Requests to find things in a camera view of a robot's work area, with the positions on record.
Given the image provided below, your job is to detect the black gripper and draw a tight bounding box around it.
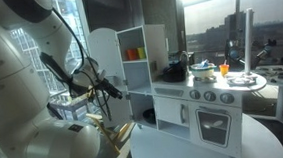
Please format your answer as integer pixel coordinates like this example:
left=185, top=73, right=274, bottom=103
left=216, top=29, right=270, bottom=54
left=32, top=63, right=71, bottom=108
left=95, top=75, right=124, bottom=102

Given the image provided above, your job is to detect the orange toy cup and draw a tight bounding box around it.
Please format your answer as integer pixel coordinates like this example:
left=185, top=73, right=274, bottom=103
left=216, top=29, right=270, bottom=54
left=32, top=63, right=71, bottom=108
left=125, top=48, right=139, bottom=61

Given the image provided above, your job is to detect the gray round plate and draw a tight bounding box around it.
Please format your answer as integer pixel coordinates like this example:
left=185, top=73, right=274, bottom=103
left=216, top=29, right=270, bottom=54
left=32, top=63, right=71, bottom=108
left=226, top=74, right=258, bottom=87

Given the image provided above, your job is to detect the black toy pot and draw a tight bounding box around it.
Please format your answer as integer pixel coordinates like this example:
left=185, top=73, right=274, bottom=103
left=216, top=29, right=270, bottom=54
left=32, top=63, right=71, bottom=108
left=160, top=59, right=190, bottom=85

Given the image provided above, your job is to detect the small orange cup with straw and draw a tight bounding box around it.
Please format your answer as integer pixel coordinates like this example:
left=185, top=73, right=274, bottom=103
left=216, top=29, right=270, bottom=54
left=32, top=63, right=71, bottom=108
left=218, top=60, right=230, bottom=78

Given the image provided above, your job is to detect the blue toy food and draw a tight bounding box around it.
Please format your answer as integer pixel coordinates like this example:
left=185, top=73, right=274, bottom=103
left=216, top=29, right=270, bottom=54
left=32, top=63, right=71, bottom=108
left=198, top=59, right=212, bottom=69

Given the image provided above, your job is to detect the white green-rimmed bowl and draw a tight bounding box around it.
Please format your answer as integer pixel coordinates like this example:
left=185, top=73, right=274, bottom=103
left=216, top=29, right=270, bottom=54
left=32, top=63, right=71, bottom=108
left=190, top=62, right=219, bottom=81

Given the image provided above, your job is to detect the wooden folding chair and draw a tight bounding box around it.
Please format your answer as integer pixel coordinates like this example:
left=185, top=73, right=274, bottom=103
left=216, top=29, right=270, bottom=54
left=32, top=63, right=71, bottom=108
left=85, top=110, right=135, bottom=157

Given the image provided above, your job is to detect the white vertical pole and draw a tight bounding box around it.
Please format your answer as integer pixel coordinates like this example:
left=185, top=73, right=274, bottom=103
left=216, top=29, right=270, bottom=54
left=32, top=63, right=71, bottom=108
left=240, top=8, right=259, bottom=76

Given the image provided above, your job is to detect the black base cable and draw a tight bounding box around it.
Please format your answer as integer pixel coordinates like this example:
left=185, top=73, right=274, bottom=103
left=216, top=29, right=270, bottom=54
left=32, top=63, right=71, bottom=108
left=46, top=101, right=65, bottom=122

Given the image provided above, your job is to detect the white toy kitchen cabinet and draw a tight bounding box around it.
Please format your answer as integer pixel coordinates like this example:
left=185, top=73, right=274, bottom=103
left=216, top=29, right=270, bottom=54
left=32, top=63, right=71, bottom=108
left=116, top=15, right=273, bottom=158

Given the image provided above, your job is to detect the white oven door with window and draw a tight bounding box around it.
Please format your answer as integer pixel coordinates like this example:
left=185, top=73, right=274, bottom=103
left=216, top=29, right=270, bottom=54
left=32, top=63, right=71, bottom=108
left=194, top=103, right=235, bottom=151

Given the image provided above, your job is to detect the white wide cabinet door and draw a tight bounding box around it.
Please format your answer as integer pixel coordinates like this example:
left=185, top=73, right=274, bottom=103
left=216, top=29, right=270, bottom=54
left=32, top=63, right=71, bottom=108
left=153, top=94, right=190, bottom=129

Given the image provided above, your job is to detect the white narrow cabinet door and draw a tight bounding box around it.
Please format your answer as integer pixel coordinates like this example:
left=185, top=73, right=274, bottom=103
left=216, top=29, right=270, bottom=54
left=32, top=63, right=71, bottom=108
left=99, top=89, right=135, bottom=130

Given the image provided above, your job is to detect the silver toy faucet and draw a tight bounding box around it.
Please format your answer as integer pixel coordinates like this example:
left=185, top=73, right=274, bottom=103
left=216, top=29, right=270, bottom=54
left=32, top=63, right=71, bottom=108
left=178, top=50, right=191, bottom=67

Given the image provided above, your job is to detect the black bowl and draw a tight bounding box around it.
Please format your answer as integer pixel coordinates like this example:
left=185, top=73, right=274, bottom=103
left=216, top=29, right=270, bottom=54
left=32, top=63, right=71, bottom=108
left=142, top=107, right=158, bottom=125

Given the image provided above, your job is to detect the gray oven knob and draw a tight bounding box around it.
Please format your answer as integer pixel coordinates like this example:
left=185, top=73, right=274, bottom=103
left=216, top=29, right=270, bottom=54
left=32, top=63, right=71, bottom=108
left=203, top=90, right=217, bottom=103
left=219, top=92, right=235, bottom=106
left=188, top=88, right=202, bottom=101

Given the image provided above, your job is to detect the white side table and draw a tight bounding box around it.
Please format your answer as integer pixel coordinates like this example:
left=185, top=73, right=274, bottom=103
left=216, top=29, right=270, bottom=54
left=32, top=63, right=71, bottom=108
left=244, top=63, right=283, bottom=140

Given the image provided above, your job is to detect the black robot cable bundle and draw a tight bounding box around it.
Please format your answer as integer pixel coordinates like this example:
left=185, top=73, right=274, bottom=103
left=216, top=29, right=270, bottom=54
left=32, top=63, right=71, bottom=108
left=35, top=4, right=113, bottom=127

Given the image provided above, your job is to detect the yellow-green toy cup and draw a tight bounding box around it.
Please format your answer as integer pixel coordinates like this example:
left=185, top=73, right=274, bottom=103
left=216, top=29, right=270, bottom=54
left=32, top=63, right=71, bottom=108
left=136, top=47, right=147, bottom=60

